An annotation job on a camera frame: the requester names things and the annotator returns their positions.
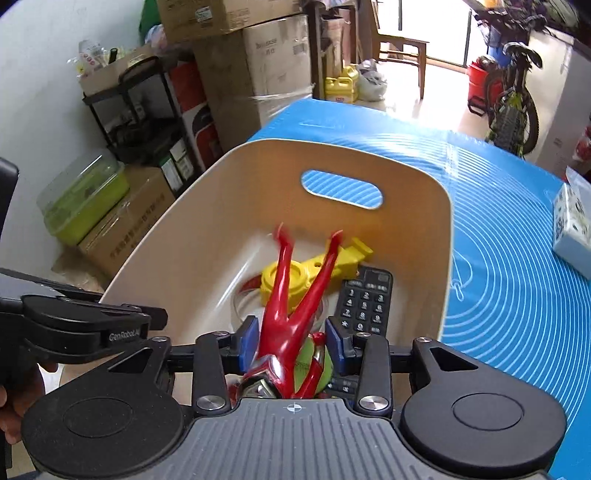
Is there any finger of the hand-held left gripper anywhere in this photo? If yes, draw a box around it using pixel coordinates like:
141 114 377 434
99 302 169 331

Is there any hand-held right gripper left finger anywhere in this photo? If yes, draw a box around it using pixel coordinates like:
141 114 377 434
107 316 260 412

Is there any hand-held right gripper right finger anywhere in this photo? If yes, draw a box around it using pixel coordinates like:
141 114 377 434
324 316 479 412

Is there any red action figure toy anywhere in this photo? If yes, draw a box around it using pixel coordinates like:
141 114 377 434
236 224 345 400

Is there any brown tape roll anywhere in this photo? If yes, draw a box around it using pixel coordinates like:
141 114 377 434
229 277 266 334

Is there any black remote control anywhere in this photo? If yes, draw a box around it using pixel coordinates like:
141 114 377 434
324 265 394 400

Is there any yellow plastic toy tool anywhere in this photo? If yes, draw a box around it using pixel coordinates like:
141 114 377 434
260 237 374 306

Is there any beige plastic basket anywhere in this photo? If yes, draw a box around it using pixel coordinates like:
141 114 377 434
99 138 455 408

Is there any person's left hand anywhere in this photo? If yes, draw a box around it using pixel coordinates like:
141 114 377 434
0 361 59 446

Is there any low brown cardboard box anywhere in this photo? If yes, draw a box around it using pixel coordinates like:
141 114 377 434
78 165 177 278

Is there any green plastic container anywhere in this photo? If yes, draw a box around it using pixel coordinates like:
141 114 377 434
36 148 131 248

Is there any blue baking mat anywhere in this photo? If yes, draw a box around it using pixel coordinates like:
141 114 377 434
247 99 591 480

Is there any black shelf rack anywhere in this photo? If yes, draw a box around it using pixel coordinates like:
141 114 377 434
82 54 206 197

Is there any red black carton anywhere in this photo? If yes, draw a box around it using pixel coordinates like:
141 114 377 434
167 61 223 172

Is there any white plastic bag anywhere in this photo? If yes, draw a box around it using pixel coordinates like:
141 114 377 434
358 60 389 101

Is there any printed tissue pack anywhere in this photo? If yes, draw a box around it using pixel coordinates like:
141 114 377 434
551 166 591 269

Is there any stack of cardboard boxes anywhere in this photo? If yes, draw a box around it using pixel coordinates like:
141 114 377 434
242 14 313 131

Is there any green black bicycle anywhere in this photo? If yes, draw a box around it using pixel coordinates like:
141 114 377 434
468 0 580 158

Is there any red bucket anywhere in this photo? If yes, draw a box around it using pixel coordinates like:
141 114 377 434
466 62 502 106

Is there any wooden chair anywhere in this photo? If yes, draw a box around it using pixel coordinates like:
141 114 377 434
369 0 430 100

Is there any white cabinet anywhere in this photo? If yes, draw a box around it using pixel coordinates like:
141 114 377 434
526 27 591 177

